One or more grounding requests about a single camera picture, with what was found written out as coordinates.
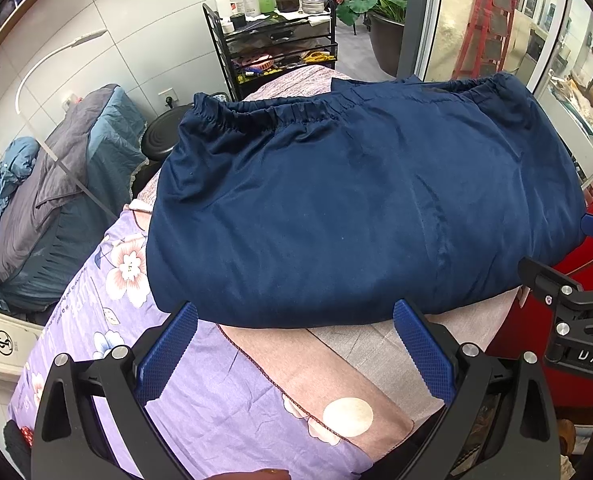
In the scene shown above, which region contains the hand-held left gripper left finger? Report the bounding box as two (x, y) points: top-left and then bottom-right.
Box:
(30, 301), (198, 480)

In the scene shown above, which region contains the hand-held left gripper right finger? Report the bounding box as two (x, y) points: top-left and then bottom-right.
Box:
(393, 300), (560, 480)

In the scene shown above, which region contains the navy blue jacket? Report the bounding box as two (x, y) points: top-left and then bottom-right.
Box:
(145, 72), (588, 329)

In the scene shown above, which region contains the purple floral bedsheet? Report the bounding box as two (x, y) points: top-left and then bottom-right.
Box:
(7, 207), (417, 480)

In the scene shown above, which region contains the pink dotted sheet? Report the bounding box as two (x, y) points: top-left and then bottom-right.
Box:
(216, 322), (427, 447)

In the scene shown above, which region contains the white beauty machine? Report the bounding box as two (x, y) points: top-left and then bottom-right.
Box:
(0, 305), (44, 387)

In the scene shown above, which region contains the black knit garment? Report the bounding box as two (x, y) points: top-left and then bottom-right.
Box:
(4, 417), (40, 477)

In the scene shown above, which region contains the grey blanket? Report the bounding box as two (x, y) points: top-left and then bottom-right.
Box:
(0, 87), (123, 281)

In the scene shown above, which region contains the black round stool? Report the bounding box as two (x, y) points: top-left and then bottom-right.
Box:
(141, 105), (195, 163)

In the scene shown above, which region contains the red metal ladder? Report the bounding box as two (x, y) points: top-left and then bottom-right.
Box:
(457, 0), (520, 78)

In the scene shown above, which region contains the pile of grey blue bedding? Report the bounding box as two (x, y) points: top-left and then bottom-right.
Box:
(0, 85), (150, 313)

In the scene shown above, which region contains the blue crumpled quilt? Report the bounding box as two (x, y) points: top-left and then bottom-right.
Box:
(0, 137), (42, 311)

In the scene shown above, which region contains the sliding glass door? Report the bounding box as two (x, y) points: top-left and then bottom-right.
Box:
(397, 0), (593, 211)

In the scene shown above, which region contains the large black plant pot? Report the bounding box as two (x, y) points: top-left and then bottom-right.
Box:
(369, 10), (407, 78)

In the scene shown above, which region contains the mauve mottled bedspread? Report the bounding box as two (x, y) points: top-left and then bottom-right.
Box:
(124, 64), (523, 411)

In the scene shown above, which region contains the green lotus plant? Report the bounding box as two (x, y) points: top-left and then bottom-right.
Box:
(337, 0), (410, 26)

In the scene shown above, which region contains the white floor lamp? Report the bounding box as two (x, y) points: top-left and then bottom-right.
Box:
(15, 29), (120, 218)

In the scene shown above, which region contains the white jar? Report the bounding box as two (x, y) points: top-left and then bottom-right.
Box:
(212, 0), (240, 23)

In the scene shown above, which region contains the black wire trolley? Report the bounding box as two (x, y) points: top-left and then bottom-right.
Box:
(202, 2), (338, 103)

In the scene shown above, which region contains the wooden wall shelf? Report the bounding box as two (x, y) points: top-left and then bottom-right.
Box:
(0, 0), (87, 77)

